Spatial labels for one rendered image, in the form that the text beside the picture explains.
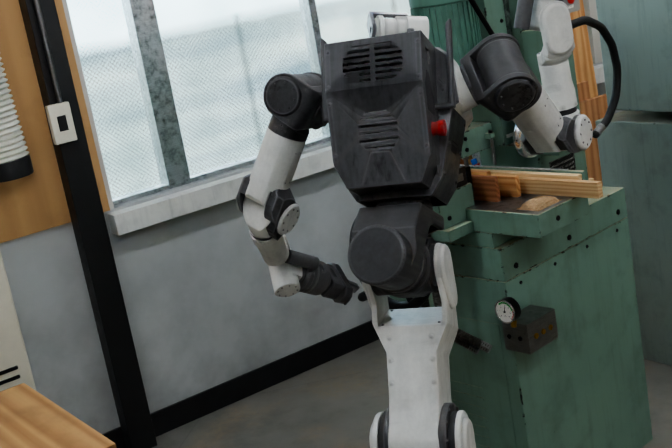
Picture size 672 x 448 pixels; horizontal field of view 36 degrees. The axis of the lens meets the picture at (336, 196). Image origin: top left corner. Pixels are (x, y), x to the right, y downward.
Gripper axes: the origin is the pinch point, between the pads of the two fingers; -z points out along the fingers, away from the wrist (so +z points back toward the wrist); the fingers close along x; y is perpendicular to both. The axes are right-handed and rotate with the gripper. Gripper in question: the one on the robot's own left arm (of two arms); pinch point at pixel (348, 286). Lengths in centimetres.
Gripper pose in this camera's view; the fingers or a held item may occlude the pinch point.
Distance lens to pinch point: 273.5
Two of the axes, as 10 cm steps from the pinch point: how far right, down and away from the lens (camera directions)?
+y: 5.8, -7.3, -3.6
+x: 3.9, 6.4, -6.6
